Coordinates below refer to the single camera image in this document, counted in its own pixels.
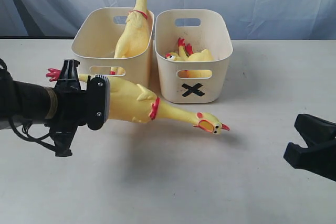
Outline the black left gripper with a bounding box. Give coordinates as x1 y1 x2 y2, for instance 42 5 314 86
43 59 86 157

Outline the yellow rubber chicken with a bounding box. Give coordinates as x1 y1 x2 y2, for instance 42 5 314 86
46 68 230 135
113 0 150 59
164 38 214 79

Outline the yellow rubber chicken front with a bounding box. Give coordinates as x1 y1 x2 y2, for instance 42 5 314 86
113 0 150 59

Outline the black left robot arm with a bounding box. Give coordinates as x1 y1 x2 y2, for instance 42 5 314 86
1 59 86 157

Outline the cream bin with O mark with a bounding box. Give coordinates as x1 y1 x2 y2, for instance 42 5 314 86
71 7 153 87

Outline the cream bin with X mark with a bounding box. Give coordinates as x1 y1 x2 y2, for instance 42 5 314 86
155 9 233 103

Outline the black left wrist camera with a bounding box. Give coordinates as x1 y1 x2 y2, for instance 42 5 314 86
86 74 110 131

